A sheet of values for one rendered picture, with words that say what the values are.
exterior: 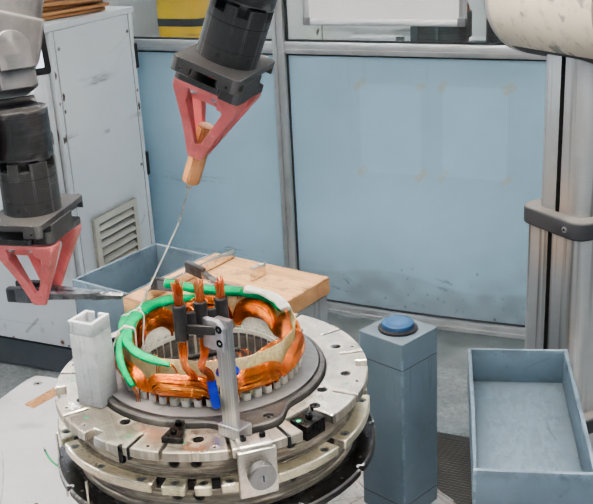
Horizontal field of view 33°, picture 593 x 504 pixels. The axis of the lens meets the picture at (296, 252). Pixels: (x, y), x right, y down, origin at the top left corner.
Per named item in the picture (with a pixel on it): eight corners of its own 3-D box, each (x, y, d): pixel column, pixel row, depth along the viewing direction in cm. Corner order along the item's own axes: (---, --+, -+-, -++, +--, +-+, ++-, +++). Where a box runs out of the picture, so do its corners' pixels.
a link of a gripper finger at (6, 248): (0, 312, 101) (-15, 225, 98) (32, 284, 108) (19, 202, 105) (61, 315, 100) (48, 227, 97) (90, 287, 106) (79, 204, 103)
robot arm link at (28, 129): (52, 97, 95) (37, 88, 100) (-21, 108, 92) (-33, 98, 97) (62, 167, 98) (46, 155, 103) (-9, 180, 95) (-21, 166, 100)
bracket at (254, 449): (235, 488, 90) (231, 439, 89) (273, 480, 91) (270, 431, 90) (241, 500, 89) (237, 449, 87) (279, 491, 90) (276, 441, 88)
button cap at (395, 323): (400, 336, 122) (400, 329, 121) (375, 328, 124) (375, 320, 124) (420, 325, 124) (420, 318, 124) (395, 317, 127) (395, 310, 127)
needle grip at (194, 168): (179, 181, 95) (195, 124, 92) (186, 176, 97) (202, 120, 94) (194, 187, 95) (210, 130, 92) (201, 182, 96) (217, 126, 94)
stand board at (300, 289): (124, 313, 131) (122, 297, 130) (216, 267, 145) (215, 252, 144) (242, 346, 120) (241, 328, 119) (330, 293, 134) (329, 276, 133)
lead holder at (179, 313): (172, 341, 87) (169, 306, 86) (199, 323, 90) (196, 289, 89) (208, 349, 85) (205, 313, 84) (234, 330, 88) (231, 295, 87)
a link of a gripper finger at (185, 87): (152, 149, 92) (177, 55, 88) (183, 131, 98) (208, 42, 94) (217, 178, 91) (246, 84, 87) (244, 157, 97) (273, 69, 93)
